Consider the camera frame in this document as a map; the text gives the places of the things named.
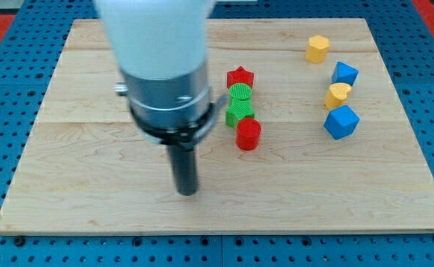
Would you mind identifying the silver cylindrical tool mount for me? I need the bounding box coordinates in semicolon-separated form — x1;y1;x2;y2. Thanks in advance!
122;62;228;151

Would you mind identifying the green cylinder block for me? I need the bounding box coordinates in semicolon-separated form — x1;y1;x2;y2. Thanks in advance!
228;83;252;101

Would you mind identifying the green star block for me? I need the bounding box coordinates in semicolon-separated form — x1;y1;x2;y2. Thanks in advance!
225;99;254;128

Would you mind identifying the blue cube block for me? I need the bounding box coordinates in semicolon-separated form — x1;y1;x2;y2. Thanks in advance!
323;105;360;140

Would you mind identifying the yellow hexagon block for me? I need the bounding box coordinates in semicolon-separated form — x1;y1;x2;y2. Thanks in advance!
306;36;330;63

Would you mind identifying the red cylinder block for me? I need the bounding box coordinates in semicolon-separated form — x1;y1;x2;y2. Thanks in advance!
236;118;262;151

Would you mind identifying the red star block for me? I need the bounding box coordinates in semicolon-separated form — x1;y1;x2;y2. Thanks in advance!
226;66;254;89

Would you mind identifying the wooden board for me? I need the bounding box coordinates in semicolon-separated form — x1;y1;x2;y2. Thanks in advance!
0;19;434;236

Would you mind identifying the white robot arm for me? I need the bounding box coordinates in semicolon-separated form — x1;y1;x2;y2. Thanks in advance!
93;0;228;196

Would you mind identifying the blue wedge block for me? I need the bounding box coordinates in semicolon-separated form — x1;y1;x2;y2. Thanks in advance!
331;62;359;86

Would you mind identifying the yellow heart block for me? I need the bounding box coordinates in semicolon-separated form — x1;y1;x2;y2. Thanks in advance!
323;82;352;111

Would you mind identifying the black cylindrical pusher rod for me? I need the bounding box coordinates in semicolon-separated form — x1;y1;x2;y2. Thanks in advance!
167;145;199;196

